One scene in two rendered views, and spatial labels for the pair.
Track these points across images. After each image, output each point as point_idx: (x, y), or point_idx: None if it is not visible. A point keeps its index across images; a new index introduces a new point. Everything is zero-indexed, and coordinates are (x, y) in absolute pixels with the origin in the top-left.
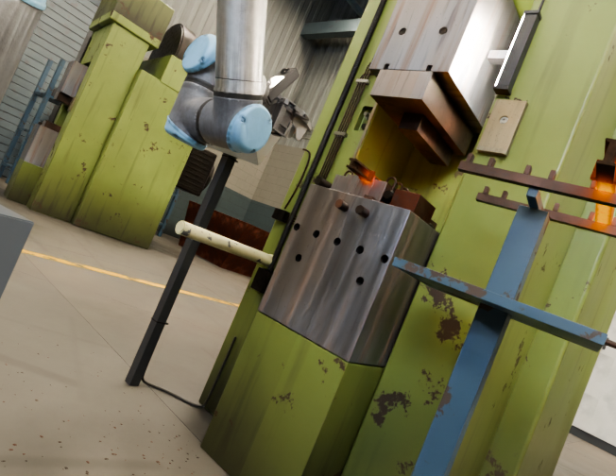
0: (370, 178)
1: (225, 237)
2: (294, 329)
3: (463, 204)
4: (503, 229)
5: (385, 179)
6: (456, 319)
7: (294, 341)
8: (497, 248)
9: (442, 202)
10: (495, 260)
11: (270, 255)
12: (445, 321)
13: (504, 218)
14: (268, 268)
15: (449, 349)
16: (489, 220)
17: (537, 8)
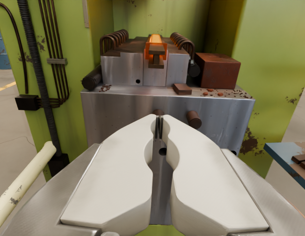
0: (166, 55)
1: (2, 202)
2: (150, 223)
3: (249, 40)
4: (291, 57)
5: (107, 3)
6: (254, 138)
7: (155, 229)
8: (285, 77)
9: (163, 10)
10: (283, 87)
11: (50, 144)
12: (245, 142)
13: (292, 47)
14: (57, 155)
15: (250, 157)
16: (278, 52)
17: None
